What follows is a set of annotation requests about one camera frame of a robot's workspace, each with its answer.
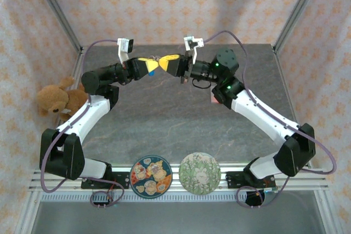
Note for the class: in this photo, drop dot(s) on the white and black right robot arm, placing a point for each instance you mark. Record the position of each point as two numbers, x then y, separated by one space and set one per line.
260 113

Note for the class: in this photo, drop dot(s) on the aluminium frame post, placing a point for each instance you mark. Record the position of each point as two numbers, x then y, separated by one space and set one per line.
57 9
297 9

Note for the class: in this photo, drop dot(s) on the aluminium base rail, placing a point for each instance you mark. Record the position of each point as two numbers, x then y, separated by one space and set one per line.
175 175

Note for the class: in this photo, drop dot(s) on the black connector box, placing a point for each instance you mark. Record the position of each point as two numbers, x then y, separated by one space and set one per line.
253 199
102 203

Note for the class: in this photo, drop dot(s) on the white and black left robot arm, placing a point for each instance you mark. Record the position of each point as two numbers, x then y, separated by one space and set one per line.
90 113

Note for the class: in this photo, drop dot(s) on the red key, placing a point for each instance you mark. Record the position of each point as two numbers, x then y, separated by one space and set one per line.
214 100

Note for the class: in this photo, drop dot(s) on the perforated metal strip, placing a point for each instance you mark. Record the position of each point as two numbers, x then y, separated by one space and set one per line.
192 197

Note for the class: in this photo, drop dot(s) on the round blue cartoon coaster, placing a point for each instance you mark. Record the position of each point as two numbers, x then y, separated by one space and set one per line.
150 176

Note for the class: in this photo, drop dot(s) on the aluminium table side rail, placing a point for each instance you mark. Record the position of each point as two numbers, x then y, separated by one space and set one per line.
79 64
286 80

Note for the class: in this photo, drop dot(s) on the round green rabbit coaster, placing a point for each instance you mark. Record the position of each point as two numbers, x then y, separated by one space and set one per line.
200 173

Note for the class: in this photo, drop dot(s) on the brown teddy bear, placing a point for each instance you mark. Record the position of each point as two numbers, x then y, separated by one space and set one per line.
60 99

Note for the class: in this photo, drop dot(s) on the metal keyring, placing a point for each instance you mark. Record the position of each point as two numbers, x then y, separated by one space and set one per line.
157 58

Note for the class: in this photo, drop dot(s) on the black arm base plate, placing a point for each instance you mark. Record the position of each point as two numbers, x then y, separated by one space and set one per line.
233 179
120 179

